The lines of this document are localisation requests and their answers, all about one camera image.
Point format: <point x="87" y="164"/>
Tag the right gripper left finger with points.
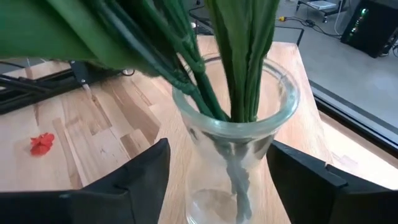
<point x="136" y="193"/>

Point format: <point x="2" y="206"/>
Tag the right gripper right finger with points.
<point x="311" y="193"/>

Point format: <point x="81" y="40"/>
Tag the clear glass vase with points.
<point x="202" y="174"/>

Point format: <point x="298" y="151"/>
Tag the fallen red flower blossom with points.
<point x="42" y="144"/>

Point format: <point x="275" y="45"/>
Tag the black computer tower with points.
<point x="370" y="28"/>

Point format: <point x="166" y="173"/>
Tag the low grey cart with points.
<point x="320" y="5"/>

